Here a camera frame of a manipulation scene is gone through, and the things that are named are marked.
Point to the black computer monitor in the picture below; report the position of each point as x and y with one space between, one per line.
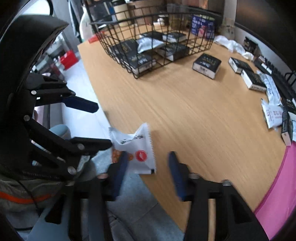
259 14

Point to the person's grey trousers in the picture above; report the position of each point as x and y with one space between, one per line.
129 220

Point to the pink mouse mat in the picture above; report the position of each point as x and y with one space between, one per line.
277 197

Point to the large white black packet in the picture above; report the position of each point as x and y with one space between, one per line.
148 44

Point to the black keyboard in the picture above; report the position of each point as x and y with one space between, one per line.
277 78

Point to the red flat item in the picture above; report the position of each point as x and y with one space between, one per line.
94 39

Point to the pale blue rounded object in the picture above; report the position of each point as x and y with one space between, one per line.
60 132

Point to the white red snack packet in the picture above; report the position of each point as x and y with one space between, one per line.
138 148
272 115

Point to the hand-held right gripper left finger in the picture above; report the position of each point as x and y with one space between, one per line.
120 171

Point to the black tissue box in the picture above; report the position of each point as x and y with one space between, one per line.
207 66
239 64
286 126
151 35
253 80
172 51
141 62
175 37
126 47

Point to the red box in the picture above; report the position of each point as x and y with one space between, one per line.
69 59

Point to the beige figurine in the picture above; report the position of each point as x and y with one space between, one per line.
227 29

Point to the blue tin can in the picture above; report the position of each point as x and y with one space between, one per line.
203 26

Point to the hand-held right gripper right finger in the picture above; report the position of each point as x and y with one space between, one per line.
175 173

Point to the white cloth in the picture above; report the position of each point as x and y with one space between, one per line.
231 45

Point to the white packet blue text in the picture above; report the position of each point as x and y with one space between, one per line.
271 89

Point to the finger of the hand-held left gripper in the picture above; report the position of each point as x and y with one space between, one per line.
92 143
81 104

